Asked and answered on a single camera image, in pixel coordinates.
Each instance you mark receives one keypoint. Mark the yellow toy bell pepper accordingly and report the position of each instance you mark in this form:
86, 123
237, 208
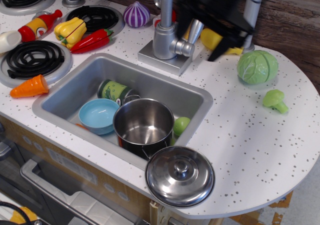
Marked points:
70, 32

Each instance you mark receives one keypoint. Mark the silver oven door handle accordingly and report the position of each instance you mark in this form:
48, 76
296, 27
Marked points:
69, 202

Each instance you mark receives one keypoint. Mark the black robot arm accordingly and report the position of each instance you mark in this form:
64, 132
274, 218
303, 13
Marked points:
221, 16

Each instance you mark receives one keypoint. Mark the stainless steel pot lid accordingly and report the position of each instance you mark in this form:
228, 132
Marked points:
179, 176

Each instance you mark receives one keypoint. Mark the red toy tomato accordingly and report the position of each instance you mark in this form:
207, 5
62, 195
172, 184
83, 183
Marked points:
157, 18

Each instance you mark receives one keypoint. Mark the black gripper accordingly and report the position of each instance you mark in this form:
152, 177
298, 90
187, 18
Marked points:
221, 16

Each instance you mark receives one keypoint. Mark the grey stove knob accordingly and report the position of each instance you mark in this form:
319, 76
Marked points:
73, 3

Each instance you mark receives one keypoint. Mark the red toy ketchup bottle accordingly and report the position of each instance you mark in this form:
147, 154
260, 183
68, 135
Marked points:
38, 26

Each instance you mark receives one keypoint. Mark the silver toy faucet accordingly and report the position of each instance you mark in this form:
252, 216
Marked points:
167, 52

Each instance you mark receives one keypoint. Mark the back right stove burner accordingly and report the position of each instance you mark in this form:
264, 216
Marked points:
98, 17

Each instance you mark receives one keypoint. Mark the yellow toy squash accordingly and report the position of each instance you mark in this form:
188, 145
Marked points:
211, 39

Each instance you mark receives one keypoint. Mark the orange toy carrot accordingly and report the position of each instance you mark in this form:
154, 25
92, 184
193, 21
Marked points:
31, 87

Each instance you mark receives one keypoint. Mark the white toy bottle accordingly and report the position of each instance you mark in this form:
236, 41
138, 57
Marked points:
9, 40

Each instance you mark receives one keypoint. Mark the grey metal pole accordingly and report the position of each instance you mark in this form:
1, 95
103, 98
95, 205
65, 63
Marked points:
250, 14

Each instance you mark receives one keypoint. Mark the red toy chili pepper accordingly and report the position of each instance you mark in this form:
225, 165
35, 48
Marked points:
93, 41

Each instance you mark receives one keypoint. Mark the green toy broccoli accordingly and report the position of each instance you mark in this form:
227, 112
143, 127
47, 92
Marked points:
274, 99

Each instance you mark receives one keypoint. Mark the front left stove burner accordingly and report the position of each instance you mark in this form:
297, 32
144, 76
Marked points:
30, 59

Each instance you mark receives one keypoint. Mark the light blue bowl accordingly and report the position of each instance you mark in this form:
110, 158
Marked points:
97, 115

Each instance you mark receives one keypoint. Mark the green pea can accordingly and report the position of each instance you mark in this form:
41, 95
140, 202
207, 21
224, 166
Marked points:
114, 91

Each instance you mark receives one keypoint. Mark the purple striped toy onion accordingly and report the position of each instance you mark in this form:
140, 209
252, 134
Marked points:
136, 15

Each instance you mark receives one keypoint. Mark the green toy apple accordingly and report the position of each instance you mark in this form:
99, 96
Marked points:
180, 124

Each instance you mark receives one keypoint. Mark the green toy cabbage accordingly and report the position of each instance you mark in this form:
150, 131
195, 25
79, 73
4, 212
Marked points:
257, 67

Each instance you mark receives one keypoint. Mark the grey sink basin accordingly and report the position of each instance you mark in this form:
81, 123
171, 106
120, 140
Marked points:
61, 105

